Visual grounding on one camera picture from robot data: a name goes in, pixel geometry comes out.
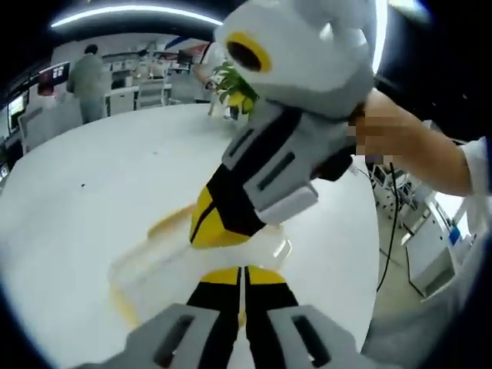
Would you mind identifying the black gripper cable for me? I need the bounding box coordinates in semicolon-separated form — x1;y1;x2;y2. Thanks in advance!
377;161;400;294

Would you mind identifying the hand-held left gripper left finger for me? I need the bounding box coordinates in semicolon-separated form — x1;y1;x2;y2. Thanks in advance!
82;267;245;369

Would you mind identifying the white cabinet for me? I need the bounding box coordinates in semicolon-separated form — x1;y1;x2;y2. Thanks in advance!
403;191;474;300

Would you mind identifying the green potted plant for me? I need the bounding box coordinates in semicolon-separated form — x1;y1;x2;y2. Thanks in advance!
212;63;259;115

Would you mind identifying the white office chair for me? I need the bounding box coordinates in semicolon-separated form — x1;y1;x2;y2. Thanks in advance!
135;79;167;111

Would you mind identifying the clear container with plastic buckle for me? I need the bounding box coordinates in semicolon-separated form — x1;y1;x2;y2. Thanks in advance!
109;203;294;332

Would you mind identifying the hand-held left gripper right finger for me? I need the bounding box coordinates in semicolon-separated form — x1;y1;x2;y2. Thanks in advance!
244;266;381;369

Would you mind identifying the person's right hand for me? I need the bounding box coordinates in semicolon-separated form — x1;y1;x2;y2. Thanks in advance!
353;88;422;163

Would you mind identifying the dark computer monitor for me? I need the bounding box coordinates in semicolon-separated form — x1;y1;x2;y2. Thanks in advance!
37;62;71;96

